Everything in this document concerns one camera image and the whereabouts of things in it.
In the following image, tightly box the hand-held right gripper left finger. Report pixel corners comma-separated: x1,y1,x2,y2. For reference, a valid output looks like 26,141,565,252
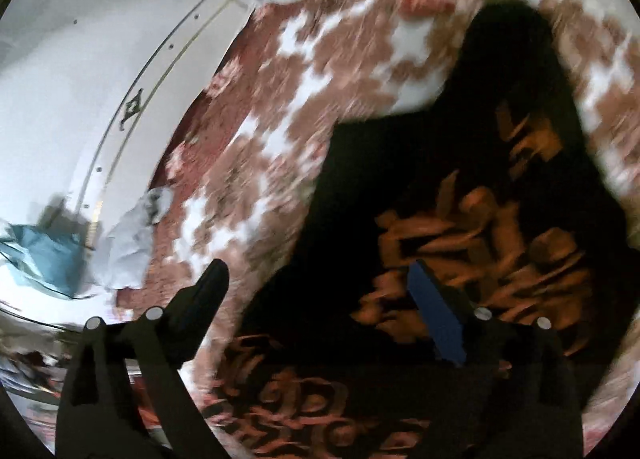
55,259,231,459

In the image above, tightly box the white wardrobe with gold trim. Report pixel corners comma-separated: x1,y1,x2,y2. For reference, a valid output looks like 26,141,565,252
0,0,258,300

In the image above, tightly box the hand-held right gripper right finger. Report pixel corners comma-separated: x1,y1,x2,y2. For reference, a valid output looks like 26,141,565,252
406,259,587,459

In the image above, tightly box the blue cloth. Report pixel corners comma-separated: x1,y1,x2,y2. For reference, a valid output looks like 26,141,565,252
0,224,93,300

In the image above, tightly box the black printed garment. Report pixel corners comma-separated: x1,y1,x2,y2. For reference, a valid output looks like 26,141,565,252
200,0,632,459

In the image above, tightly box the floral bed blanket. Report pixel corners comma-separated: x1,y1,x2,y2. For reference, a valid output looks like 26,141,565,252
112,0,640,459

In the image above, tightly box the pale grey cloth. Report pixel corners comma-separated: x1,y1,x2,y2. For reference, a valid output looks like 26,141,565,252
90,186,173,290

